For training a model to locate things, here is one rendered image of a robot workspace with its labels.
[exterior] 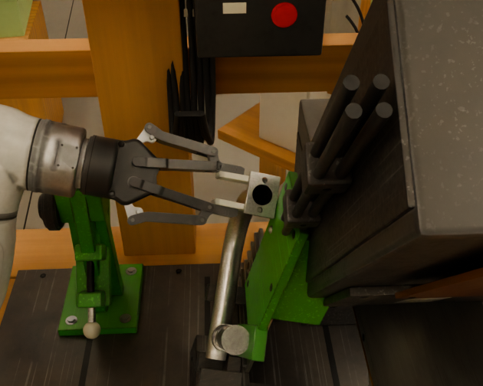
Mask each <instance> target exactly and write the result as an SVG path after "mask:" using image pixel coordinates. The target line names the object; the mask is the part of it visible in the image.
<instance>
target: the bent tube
mask: <svg viewBox="0 0 483 386"><path fill-rule="evenodd" d="M263 178H266V179H267V182H266V183H264V182H263V181H262V179H263ZM280 180H281V177H279V176H275V175H268V174H264V173H260V172H253V171H251V172H250V174H249V179H248V187H247V189H245V190H244V191H243V192H242V193H241V194H240V195H239V196H238V199H237V201H236V202H238V203H242V204H245V205H244V210H243V211H238V216H237V217H233V218H229V222H228V226H227V230H226V233H225V240H224V244H223V248H222V257H221V262H220V267H219V272H218V281H217V286H216V291H215V300H214V305H213V310H212V319H211V325H210V330H209V338H208V344H207V349H206V354H205V357H206V358H210V359H215V360H222V361H225V360H226V355H227V352H221V351H219V350H218V349H216V348H215V347H214V345H213V344H212V332H213V330H214V329H215V327H217V326H218V325H221V324H229V325H231V324H232V316H233V310H234V305H235V296H236V290H237V285H238V275H239V270H240V265H241V260H242V251H243V247H244V242H245V237H246V234H247V230H248V226H249V223H250V220H251V217H252V215H254V216H259V217H263V218H270V219H274V214H275V208H276V204H277V199H278V190H279V185H280ZM258 208H261V213H258V211H257V209H258Z"/></svg>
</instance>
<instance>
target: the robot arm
mask: <svg viewBox="0 0 483 386"><path fill-rule="evenodd" d="M86 135H87V133H86V129H85V128H84V127H78V126H71V125H67V124H66V123H59V122H55V121H51V120H50V119H40V118H37V117H34V116H31V115H28V114H27V113H24V112H22V111H21V110H18V109H15V108H13V107H10V106H6V105H2V104H0V308H1V307H2V304H3V302H4V300H5V296H6V293H7V289H8V284H9V280H10V276H11V272H12V264H13V260H14V255H15V242H16V221H17V214H18V207H19V205H20V201H21V197H22V195H23V192H24V190H26V191H32V192H36V193H38V192H40V193H45V194H50V195H58V196H62V197H67V198H72V197H73V196H74V194H75V192H76V190H77V188H78V189H80V192H82V195H91V196H95V197H100V198H108V199H112V200H114V201H117V202H118V203H119V204H121V205H123V206H124V207H125V211H126V215H127V223H128V224H129V225H135V224H140V223H143V222H156V223H167V224H188V225H204V224H205V223H206V221H207V220H208V218H209V216H210V215H211V214H217V215H221V216H225V217H229V218H233V217H237V216H238V211H243V210H244V205H245V204H242V203H238V202H234V201H227V200H223V199H219V198H214V199H212V200H211V203H210V202H207V201H203V200H201V199H198V198H194V197H192V196H189V195H185V194H183V193H180V192H177V191H173V190H171V189H168V188H164V187H163V186H161V185H157V180H156V176H157V174H158V172H159V171H179V172H212V173H213V172H216V174H215V178H216V179H221V180H225V181H230V182H238V183H242V184H248V179H249V176H248V175H244V173H245V169H244V168H243V167H241V166H238V165H230V164H225V163H222V162H220V160H219V154H218V153H219V151H218V149H217V148H216V147H214V146H209V145H206V144H204V143H200V142H196V141H193V140H191V139H186V138H183V137H181V136H176V135H173V134H171V133H167V132H163V131H162V130H161V129H159V128H158V127H157V126H155V125H153V124H152V123H147V124H146V125H145V127H144V130H143V131H142V132H141V133H140V135H139V136H138V138H137V139H130V140H125V141H123V140H119V139H111V138H107V137H102V136H95V135H93V136H91V137H90V138H89V139H86ZM145 142H148V143H150V144H153V143H154V142H158V143H160V144H163V145H165V146H170V147H173V148H176V149H180V150H183V151H186V152H191V153H193V154H196V155H200V156H203V157H206V158H208V161H199V160H183V159H164V158H157V157H155V155H154V154H152V153H151V151H150V150H148V148H147V147H146V146H145V145H144V143H145ZM149 195H152V196H155V197H158V198H162V199H165V200H167V201H171V202H174V203H177V204H181V205H184V206H186V207H189V208H193V209H196V210H198V211H200V212H199V214H198V215H193V214H173V213H162V212H151V211H148V212H143V209H142V208H136V207H134V206H133V203H134V202H136V201H139V200H141V199H143V198H145V197H147V196H149Z"/></svg>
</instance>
